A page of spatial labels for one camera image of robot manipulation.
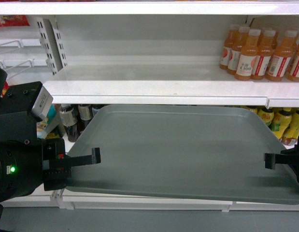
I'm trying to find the orange juice bottle middle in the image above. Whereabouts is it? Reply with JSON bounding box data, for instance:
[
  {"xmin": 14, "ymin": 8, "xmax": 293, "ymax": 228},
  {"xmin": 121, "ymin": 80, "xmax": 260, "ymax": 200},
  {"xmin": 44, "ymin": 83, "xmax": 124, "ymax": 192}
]
[{"xmin": 227, "ymin": 26, "xmax": 250, "ymax": 75}]

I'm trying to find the orange juice bottle front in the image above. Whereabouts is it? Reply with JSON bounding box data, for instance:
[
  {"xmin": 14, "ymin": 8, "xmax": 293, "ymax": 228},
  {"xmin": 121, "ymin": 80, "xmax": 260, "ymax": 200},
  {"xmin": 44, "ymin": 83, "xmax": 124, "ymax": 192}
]
[{"xmin": 234, "ymin": 29, "xmax": 261, "ymax": 81}]

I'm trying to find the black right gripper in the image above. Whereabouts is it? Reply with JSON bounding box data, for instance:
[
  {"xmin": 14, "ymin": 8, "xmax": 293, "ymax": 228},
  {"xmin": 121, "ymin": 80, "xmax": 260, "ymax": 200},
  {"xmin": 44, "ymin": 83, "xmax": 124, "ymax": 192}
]
[{"xmin": 264, "ymin": 137, "xmax": 299, "ymax": 183}]

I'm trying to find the orange juice bottle back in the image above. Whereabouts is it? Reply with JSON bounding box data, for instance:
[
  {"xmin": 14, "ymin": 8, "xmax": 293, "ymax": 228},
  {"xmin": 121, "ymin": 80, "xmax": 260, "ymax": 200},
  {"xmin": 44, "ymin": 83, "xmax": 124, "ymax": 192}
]
[{"xmin": 219, "ymin": 24, "xmax": 240, "ymax": 70}]

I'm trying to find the grey rectangular serving tray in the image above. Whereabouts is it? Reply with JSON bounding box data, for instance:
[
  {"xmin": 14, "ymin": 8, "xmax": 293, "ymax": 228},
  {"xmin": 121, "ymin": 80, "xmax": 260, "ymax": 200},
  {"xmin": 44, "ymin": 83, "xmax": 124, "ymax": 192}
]
[{"xmin": 67, "ymin": 105, "xmax": 299, "ymax": 205}]

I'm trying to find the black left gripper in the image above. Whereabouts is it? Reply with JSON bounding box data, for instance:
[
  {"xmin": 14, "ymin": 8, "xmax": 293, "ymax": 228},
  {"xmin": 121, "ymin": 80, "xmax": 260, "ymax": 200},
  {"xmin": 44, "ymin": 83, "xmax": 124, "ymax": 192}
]
[{"xmin": 42, "ymin": 138, "xmax": 101, "ymax": 191}]

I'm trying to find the orange juice bottle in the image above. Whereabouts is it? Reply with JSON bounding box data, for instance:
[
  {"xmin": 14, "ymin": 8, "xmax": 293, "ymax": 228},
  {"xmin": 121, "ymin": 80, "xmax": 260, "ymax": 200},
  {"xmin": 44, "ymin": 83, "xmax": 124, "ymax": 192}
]
[
  {"xmin": 234, "ymin": 29, "xmax": 261, "ymax": 81},
  {"xmin": 219, "ymin": 24, "xmax": 240, "ymax": 70},
  {"xmin": 227, "ymin": 26, "xmax": 250, "ymax": 75}
]

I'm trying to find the white slotted shelf upright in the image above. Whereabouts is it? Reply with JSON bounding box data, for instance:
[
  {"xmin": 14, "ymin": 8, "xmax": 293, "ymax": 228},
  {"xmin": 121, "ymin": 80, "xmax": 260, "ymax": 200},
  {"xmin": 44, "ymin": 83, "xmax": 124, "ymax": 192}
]
[{"xmin": 36, "ymin": 17, "xmax": 68, "ymax": 75}]

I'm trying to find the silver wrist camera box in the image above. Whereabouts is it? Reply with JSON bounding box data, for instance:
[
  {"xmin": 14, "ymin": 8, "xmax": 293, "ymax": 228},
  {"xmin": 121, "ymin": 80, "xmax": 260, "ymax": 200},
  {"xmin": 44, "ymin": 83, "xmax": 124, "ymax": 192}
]
[{"xmin": 31, "ymin": 86, "xmax": 53, "ymax": 122}]

